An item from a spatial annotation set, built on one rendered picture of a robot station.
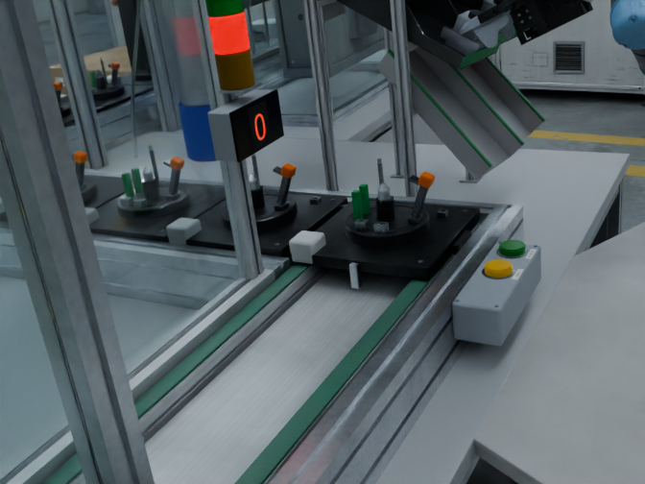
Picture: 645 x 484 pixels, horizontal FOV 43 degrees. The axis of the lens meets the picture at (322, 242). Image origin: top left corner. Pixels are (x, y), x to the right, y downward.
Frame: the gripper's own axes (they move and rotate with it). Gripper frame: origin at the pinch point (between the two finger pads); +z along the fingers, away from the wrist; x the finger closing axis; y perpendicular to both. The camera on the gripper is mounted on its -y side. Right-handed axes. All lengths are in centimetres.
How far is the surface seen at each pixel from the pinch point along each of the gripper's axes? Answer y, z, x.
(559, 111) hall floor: 62, 172, 350
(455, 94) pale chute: 10.3, 12.9, 5.8
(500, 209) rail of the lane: 30.7, 2.9, -12.1
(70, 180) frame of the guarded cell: 1, -35, -106
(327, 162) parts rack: 11.1, 34.0, -12.3
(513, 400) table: 48, -10, -49
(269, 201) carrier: 12.1, 35.2, -29.6
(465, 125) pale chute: 16.1, 11.0, 1.4
